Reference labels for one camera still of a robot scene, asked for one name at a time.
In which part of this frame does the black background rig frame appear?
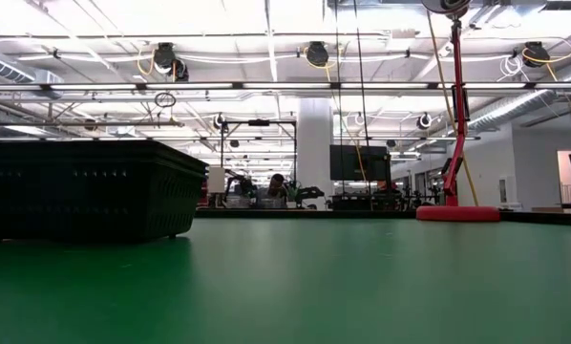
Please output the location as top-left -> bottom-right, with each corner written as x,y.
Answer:
219,118 -> 299,183

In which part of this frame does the black slotted plastic basket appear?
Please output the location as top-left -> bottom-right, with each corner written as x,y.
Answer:
0,146 -> 210,244

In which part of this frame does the long black hanging cable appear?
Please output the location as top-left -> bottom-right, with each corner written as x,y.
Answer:
352,0 -> 374,211

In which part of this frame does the black hanging cable ring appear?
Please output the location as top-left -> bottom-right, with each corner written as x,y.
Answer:
153,91 -> 178,109

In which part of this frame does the thin black hanging cable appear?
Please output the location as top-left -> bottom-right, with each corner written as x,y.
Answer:
333,0 -> 346,211

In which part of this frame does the person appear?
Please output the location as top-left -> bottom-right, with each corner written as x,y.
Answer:
258,172 -> 290,210

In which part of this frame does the grey ceiling pipe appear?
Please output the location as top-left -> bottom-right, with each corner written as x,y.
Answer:
0,119 -> 186,129

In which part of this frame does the red desk lamp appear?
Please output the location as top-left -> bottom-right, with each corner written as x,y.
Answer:
414,0 -> 501,224

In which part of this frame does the black aluminium table frame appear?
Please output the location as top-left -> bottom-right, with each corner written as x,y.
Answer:
193,208 -> 571,228

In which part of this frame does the white square column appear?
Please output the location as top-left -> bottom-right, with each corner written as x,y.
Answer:
296,97 -> 336,210

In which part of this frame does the background black work table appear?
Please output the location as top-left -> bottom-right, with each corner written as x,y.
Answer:
329,192 -> 412,212

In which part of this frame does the dark wall monitor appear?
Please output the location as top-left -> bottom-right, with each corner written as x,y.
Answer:
328,144 -> 392,183

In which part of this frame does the white box on rig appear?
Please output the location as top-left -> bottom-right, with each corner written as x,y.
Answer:
207,165 -> 226,195

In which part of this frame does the silver air duct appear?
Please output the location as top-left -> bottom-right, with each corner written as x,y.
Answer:
465,56 -> 571,134
0,49 -> 65,99

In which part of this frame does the ceiling light rail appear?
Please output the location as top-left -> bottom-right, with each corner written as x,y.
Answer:
0,80 -> 571,93

